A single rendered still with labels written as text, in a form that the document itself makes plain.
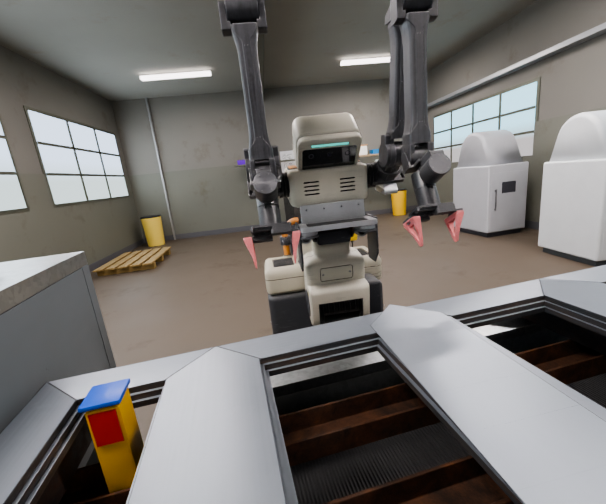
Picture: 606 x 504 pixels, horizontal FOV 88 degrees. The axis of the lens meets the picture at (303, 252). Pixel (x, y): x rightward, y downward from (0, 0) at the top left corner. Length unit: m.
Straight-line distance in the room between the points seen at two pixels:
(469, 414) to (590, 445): 0.13
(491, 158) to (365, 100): 3.96
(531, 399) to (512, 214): 5.12
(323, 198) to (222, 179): 6.94
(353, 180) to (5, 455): 1.02
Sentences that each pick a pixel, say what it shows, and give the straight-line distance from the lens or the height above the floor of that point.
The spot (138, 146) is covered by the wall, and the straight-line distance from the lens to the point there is 8.44.
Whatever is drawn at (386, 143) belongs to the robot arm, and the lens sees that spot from 1.06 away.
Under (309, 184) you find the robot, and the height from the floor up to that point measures 1.17.
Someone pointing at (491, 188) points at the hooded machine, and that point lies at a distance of 5.35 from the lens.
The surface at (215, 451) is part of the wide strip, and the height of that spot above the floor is 0.85.
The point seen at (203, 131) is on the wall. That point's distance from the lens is 8.11.
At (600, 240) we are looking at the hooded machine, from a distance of 4.21.
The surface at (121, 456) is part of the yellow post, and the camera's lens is 0.70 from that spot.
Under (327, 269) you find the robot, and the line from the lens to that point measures 1.15.
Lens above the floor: 1.20
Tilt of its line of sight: 14 degrees down
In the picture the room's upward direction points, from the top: 6 degrees counter-clockwise
